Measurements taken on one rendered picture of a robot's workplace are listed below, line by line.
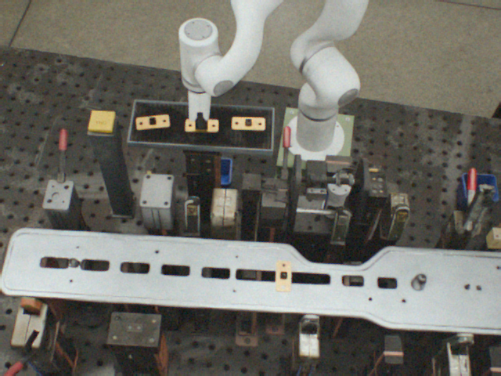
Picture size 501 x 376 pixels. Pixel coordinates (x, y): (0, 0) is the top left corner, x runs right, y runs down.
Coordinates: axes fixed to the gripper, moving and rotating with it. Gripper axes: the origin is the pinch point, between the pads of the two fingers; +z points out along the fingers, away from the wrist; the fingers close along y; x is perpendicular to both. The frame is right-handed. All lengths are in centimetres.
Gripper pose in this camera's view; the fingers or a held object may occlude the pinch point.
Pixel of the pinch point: (201, 120)
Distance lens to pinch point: 169.9
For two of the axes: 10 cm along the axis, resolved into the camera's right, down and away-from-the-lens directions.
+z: -0.4, 5.1, 8.6
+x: 10.0, 0.2, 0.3
